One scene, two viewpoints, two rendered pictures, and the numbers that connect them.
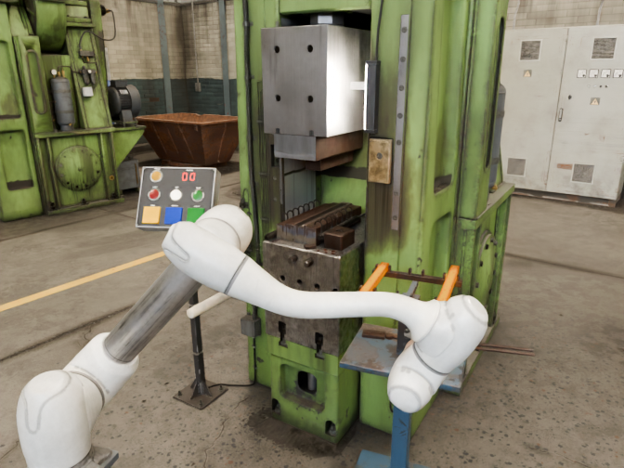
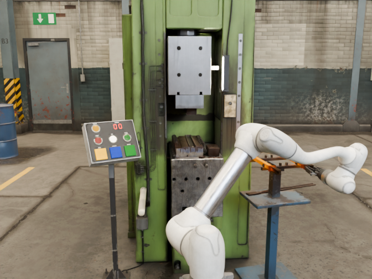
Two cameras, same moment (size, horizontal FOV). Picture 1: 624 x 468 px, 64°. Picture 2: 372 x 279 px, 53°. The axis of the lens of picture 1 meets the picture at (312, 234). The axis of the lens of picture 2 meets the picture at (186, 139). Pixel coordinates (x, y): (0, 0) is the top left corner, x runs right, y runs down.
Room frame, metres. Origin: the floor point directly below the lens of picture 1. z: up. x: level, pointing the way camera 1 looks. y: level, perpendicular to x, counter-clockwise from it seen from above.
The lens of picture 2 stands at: (-0.10, 1.63, 1.59)
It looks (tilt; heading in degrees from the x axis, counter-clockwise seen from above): 12 degrees down; 324
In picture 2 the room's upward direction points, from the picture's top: straight up
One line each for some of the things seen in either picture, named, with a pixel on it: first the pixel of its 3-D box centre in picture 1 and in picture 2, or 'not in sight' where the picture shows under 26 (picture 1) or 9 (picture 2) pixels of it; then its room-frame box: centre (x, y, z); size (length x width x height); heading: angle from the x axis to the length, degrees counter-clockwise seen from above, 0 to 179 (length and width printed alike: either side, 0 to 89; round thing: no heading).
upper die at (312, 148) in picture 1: (320, 140); (187, 98); (2.17, -0.04, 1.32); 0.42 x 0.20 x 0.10; 148
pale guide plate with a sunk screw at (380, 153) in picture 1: (380, 161); (230, 106); (1.94, -0.27, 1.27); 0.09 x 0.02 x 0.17; 58
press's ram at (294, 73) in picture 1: (330, 81); (192, 66); (2.15, -0.08, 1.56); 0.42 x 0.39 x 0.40; 148
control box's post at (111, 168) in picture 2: (193, 300); (113, 212); (2.22, 0.58, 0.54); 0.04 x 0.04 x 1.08; 58
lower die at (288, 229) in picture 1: (320, 220); (187, 145); (2.17, -0.04, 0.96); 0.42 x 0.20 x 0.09; 148
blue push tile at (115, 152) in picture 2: (174, 215); (115, 152); (2.09, 0.60, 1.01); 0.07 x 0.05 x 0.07; 83
